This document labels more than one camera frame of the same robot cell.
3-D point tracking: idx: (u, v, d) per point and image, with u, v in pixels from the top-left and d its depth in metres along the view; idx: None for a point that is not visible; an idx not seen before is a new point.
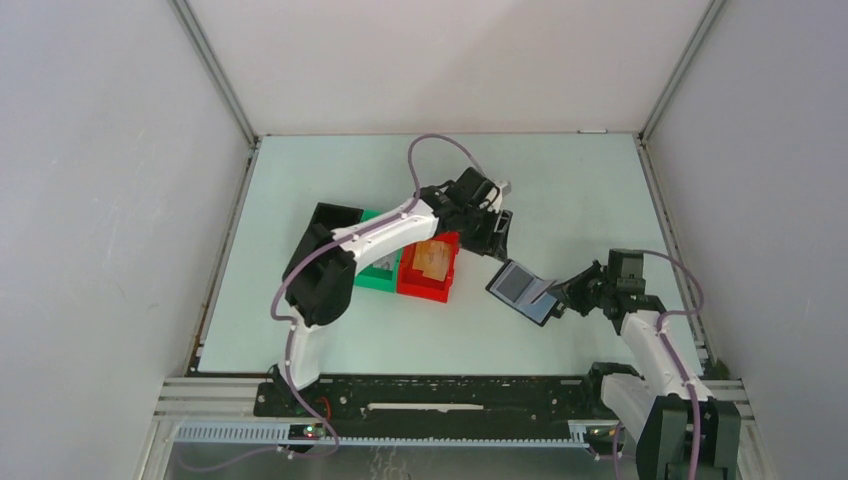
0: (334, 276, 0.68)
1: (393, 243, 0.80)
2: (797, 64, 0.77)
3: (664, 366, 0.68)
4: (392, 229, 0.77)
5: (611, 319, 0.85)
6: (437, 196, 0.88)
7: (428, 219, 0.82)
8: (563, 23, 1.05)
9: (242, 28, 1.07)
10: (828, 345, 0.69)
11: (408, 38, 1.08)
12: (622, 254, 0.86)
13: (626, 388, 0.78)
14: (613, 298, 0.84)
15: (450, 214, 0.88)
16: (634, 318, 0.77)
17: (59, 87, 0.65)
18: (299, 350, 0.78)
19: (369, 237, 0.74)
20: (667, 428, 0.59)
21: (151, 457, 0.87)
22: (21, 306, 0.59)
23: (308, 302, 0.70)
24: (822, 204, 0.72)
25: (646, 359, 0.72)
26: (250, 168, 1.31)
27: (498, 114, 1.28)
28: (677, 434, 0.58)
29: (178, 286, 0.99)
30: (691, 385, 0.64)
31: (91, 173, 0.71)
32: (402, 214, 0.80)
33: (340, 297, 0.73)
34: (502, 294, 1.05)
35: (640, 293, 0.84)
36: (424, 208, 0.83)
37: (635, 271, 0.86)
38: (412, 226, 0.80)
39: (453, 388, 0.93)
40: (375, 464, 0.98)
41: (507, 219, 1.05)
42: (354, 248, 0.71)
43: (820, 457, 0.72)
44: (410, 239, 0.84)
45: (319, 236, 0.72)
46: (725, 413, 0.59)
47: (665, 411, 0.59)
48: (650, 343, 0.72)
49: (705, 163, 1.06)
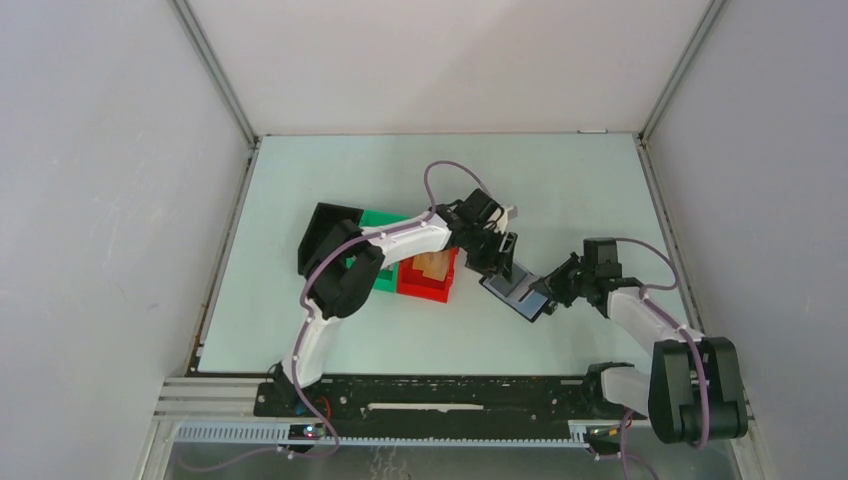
0: (362, 268, 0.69)
1: (410, 248, 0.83)
2: (797, 65, 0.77)
3: (655, 323, 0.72)
4: (415, 235, 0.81)
5: (596, 307, 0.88)
6: (449, 212, 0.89)
7: (445, 231, 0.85)
8: (563, 24, 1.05)
9: (243, 27, 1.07)
10: (828, 346, 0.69)
11: (408, 38, 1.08)
12: (596, 243, 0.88)
13: (629, 375, 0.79)
14: (594, 284, 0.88)
15: (460, 231, 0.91)
16: (616, 292, 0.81)
17: (59, 87, 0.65)
18: (309, 344, 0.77)
19: (395, 238, 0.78)
20: (672, 374, 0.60)
21: (151, 458, 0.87)
22: (21, 308, 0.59)
23: (331, 295, 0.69)
24: (822, 204, 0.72)
25: (639, 325, 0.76)
26: (250, 168, 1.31)
27: (498, 114, 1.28)
28: (683, 377, 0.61)
29: (177, 286, 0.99)
30: (684, 330, 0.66)
31: (90, 174, 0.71)
32: (420, 222, 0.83)
33: (362, 293, 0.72)
34: (493, 287, 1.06)
35: (616, 278, 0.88)
36: (439, 220, 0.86)
37: (611, 257, 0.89)
38: (430, 235, 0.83)
39: (453, 388, 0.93)
40: (375, 464, 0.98)
41: (514, 239, 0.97)
42: (382, 244, 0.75)
43: (820, 460, 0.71)
44: (425, 248, 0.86)
45: (349, 231, 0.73)
46: (720, 348, 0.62)
47: (668, 361, 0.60)
48: (638, 309, 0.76)
49: (705, 163, 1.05)
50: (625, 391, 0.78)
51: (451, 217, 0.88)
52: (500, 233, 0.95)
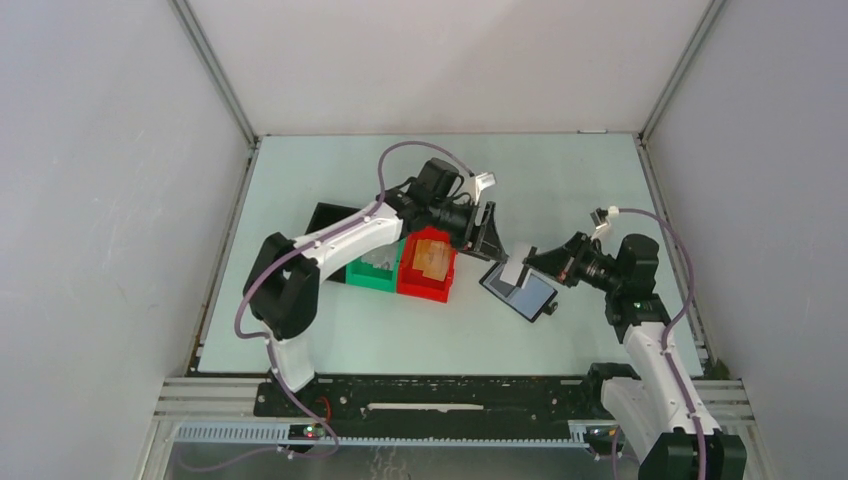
0: (296, 287, 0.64)
1: (357, 248, 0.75)
2: (797, 64, 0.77)
3: (668, 390, 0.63)
4: (356, 235, 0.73)
5: (613, 327, 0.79)
6: (400, 197, 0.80)
7: (392, 221, 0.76)
8: (563, 23, 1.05)
9: (243, 27, 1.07)
10: (828, 345, 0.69)
11: (408, 38, 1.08)
12: (637, 256, 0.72)
13: (626, 395, 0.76)
14: (615, 304, 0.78)
15: (415, 216, 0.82)
16: (638, 332, 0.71)
17: (60, 87, 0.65)
18: (282, 358, 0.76)
19: (332, 243, 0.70)
20: (670, 467, 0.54)
21: (151, 457, 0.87)
22: (23, 306, 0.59)
23: (272, 316, 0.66)
24: (821, 203, 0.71)
25: (648, 377, 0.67)
26: (250, 168, 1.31)
27: (498, 114, 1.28)
28: (683, 470, 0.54)
29: (178, 286, 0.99)
30: (696, 419, 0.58)
31: (91, 172, 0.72)
32: (364, 217, 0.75)
33: (307, 308, 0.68)
34: (493, 288, 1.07)
35: (644, 301, 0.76)
36: (387, 209, 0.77)
37: (648, 273, 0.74)
38: (376, 230, 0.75)
39: (452, 388, 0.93)
40: (375, 464, 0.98)
41: (492, 210, 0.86)
42: (317, 255, 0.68)
43: (819, 460, 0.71)
44: (377, 243, 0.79)
45: (279, 246, 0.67)
46: (729, 447, 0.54)
47: (672, 451, 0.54)
48: (653, 361, 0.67)
49: (705, 162, 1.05)
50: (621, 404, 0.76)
51: (401, 202, 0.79)
52: (475, 206, 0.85)
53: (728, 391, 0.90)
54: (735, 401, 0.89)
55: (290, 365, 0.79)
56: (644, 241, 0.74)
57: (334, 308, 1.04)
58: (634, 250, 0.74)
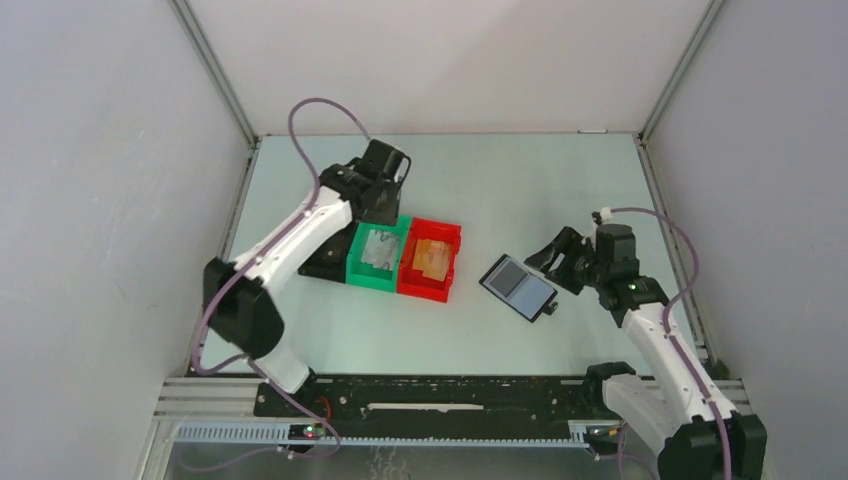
0: (249, 308, 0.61)
1: (305, 246, 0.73)
2: (796, 65, 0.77)
3: (681, 377, 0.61)
4: (298, 236, 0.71)
5: (610, 311, 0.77)
6: (340, 177, 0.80)
7: (335, 206, 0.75)
8: (563, 24, 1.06)
9: (243, 25, 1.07)
10: (828, 344, 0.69)
11: (408, 37, 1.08)
12: (612, 237, 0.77)
13: (630, 394, 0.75)
14: (608, 288, 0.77)
15: (362, 190, 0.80)
16: (638, 316, 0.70)
17: (58, 88, 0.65)
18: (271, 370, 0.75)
19: (274, 253, 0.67)
20: (696, 460, 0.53)
21: (151, 458, 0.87)
22: (25, 307, 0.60)
23: (241, 338, 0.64)
24: (822, 203, 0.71)
25: (657, 362, 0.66)
26: (250, 168, 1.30)
27: (498, 114, 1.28)
28: (710, 462, 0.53)
29: (177, 285, 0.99)
30: (714, 403, 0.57)
31: (90, 173, 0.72)
32: (305, 212, 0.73)
33: (272, 318, 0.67)
34: (493, 287, 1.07)
35: (635, 280, 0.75)
36: (328, 195, 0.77)
37: (629, 253, 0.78)
38: (318, 225, 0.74)
39: (453, 388, 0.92)
40: (375, 464, 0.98)
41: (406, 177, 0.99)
42: (262, 270, 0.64)
43: (819, 462, 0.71)
44: (327, 231, 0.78)
45: (220, 272, 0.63)
46: (750, 429, 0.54)
47: (697, 442, 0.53)
48: (661, 346, 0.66)
49: (705, 162, 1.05)
50: (628, 405, 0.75)
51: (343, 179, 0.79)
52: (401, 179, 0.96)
53: (729, 391, 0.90)
54: (735, 401, 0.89)
55: (280, 372, 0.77)
56: (617, 225, 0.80)
57: (334, 308, 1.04)
58: (609, 232, 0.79)
